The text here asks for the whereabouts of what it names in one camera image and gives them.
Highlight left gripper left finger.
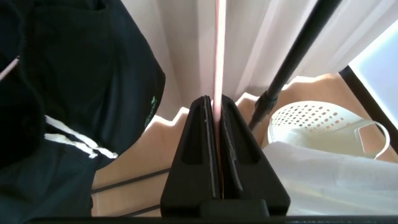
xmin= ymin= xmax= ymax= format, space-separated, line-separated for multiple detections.
xmin=160 ymin=95 xmax=220 ymax=218

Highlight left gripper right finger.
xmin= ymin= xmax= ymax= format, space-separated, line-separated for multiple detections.
xmin=219 ymin=95 xmax=292 ymax=217

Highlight white garment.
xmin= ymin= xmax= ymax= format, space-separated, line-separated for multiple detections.
xmin=262 ymin=141 xmax=398 ymax=216

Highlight black shorts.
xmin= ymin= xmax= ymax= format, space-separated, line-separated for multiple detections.
xmin=0 ymin=0 xmax=167 ymax=218

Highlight white laundry basket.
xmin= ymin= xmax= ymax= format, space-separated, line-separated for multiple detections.
xmin=267 ymin=100 xmax=391 ymax=160

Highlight black clothes rack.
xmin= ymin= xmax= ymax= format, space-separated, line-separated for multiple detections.
xmin=91 ymin=0 xmax=343 ymax=218

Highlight beige curtain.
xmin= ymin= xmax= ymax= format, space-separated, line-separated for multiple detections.
xmin=120 ymin=0 xmax=398 ymax=122

